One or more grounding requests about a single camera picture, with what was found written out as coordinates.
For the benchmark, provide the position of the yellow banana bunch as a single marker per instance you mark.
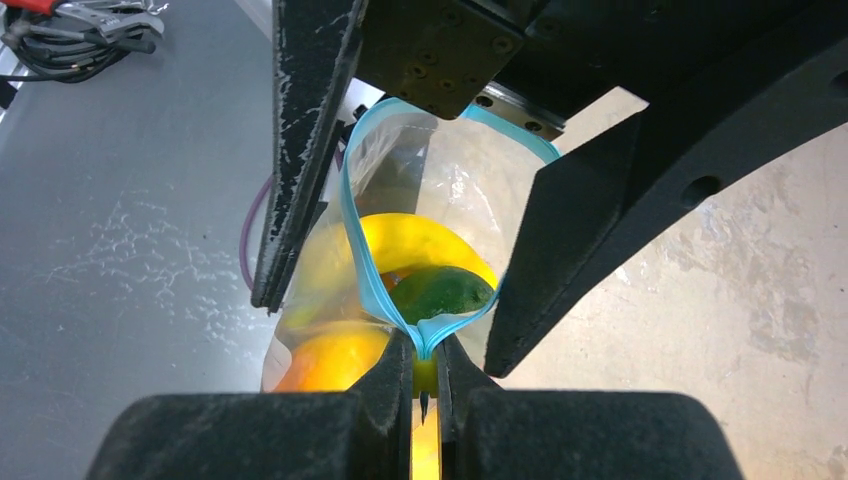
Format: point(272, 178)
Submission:
point(397, 241)

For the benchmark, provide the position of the clear zip top bag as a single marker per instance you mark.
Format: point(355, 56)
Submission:
point(472, 175)

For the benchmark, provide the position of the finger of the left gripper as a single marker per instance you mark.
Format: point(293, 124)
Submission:
point(315, 49)

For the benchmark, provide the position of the orange mango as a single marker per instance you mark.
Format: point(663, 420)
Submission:
point(332, 361)

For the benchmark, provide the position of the red handled pliers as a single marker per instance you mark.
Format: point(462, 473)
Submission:
point(109, 18)

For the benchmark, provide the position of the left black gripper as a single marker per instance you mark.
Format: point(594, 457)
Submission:
point(729, 86)

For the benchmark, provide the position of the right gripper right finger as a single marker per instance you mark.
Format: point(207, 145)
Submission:
point(488, 432)

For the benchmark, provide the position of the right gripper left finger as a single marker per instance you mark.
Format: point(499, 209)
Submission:
point(361, 433)

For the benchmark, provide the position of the green avocado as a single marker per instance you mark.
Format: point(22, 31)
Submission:
point(437, 290)

